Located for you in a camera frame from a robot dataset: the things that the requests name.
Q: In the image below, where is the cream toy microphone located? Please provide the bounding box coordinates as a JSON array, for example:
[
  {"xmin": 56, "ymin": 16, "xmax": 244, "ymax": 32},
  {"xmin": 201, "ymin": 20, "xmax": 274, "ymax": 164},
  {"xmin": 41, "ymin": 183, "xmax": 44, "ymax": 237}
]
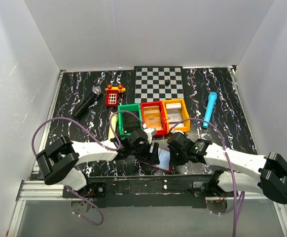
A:
[{"xmin": 108, "ymin": 115, "xmax": 118, "ymax": 140}]

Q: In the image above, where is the green plastic bin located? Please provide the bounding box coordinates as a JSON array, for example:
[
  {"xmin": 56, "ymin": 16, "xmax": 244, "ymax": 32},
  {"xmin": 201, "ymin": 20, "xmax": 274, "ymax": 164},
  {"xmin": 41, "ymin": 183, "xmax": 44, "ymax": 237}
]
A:
[{"xmin": 118, "ymin": 103, "xmax": 143, "ymax": 135}]

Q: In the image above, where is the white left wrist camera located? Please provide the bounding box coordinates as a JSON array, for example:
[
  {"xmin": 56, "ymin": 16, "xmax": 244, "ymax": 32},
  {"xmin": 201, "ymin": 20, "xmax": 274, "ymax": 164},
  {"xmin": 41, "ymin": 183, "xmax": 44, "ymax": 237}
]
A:
[{"xmin": 143, "ymin": 128, "xmax": 157, "ymax": 143}]

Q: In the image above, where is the red toy phone booth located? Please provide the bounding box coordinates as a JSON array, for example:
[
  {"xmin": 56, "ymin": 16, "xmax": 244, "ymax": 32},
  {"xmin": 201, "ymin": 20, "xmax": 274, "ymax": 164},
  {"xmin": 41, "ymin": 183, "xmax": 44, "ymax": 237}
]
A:
[{"xmin": 105, "ymin": 84, "xmax": 126, "ymax": 107}]

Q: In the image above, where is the white card stack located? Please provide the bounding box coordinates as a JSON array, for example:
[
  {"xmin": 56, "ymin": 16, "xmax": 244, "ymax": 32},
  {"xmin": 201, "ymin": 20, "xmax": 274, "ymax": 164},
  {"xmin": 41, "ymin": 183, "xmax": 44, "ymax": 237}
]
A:
[{"xmin": 165, "ymin": 103, "xmax": 183, "ymax": 127}]

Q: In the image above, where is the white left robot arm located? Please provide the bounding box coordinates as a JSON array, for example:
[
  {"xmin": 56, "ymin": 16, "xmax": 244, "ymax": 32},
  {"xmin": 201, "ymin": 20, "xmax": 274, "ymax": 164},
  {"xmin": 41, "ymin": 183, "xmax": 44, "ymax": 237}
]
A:
[{"xmin": 36, "ymin": 128, "xmax": 157, "ymax": 191}]

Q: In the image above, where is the black card stack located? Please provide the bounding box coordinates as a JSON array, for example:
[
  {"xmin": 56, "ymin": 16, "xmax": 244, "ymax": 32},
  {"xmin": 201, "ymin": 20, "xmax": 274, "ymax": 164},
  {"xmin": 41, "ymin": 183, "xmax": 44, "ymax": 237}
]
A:
[{"xmin": 121, "ymin": 112, "xmax": 141, "ymax": 134}]

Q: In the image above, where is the red plastic bin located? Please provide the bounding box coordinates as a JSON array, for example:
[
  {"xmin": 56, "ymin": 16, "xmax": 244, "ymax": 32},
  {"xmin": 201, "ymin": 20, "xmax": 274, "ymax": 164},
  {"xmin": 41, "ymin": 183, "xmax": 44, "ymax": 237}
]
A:
[{"xmin": 140, "ymin": 101, "xmax": 168, "ymax": 136}]

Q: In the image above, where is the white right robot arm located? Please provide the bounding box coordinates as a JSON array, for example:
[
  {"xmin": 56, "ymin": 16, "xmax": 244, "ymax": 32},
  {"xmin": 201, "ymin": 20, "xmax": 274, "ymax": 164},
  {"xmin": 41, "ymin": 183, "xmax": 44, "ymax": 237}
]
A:
[{"xmin": 167, "ymin": 132, "xmax": 287, "ymax": 204}]

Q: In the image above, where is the red leather card holder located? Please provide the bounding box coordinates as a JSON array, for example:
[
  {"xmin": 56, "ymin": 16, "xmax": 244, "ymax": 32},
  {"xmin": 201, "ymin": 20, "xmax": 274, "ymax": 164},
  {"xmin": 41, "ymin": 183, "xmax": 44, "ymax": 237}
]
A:
[{"xmin": 141, "ymin": 148, "xmax": 172, "ymax": 172}]

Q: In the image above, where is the blue toy microphone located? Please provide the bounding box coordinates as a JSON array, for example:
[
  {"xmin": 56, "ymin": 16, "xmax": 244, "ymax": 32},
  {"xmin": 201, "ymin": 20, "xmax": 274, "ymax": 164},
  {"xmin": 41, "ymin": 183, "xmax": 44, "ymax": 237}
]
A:
[{"xmin": 202, "ymin": 92, "xmax": 217, "ymax": 129}]

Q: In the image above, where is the yellow plastic bin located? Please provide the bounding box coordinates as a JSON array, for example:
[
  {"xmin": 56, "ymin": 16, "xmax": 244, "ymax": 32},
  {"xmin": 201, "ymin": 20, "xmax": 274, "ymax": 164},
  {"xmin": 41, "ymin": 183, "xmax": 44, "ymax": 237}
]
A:
[{"xmin": 162, "ymin": 98, "xmax": 190, "ymax": 132}]

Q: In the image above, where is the black white checkerboard mat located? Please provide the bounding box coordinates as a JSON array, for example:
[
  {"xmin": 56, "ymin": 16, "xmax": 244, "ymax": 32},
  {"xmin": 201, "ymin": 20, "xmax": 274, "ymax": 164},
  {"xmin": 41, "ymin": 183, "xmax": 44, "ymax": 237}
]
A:
[{"xmin": 135, "ymin": 66, "xmax": 184, "ymax": 103}]

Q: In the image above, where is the gold card stack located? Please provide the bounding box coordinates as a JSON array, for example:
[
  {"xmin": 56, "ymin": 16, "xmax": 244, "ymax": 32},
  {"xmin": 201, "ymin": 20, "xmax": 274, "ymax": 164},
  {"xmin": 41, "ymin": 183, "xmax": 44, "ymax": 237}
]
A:
[{"xmin": 143, "ymin": 106, "xmax": 163, "ymax": 131}]

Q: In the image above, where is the black microphone silver head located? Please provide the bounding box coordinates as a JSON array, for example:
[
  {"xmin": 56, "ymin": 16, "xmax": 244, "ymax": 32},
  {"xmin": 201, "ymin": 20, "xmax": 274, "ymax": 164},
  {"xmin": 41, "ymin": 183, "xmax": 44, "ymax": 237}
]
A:
[{"xmin": 72, "ymin": 86, "xmax": 102, "ymax": 119}]

